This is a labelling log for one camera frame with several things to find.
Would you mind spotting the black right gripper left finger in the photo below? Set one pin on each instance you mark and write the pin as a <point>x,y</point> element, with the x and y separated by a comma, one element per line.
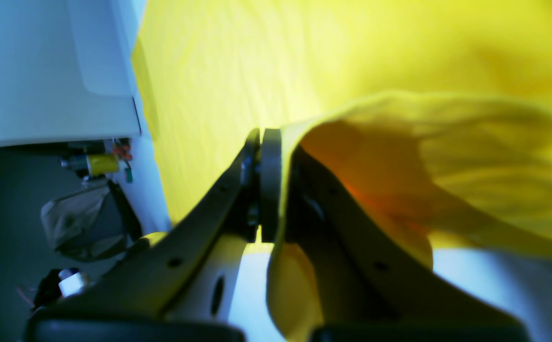
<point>181,289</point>

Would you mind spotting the yellow T-shirt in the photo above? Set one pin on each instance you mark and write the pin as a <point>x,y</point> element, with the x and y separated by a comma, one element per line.
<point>436,115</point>

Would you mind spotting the grey right bin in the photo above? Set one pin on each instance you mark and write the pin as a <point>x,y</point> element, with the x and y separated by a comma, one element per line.
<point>65,71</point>

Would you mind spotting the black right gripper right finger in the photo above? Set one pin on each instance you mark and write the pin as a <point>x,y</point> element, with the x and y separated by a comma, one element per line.
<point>369,288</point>

